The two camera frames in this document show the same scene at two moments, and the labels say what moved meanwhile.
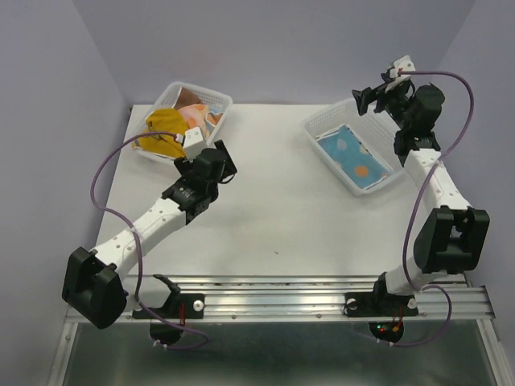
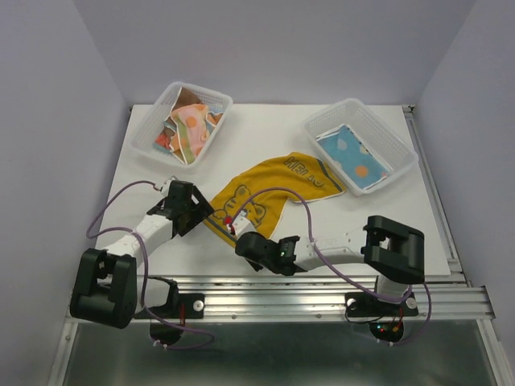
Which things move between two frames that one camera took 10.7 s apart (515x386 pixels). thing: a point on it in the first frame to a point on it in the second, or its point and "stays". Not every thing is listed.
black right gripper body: (394, 103) to (260, 264)
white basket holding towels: (183, 107) stays
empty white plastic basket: (358, 150) stays
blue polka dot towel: (352, 157) stays
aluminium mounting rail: (321, 297) stays
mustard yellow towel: (165, 120) to (297, 171)
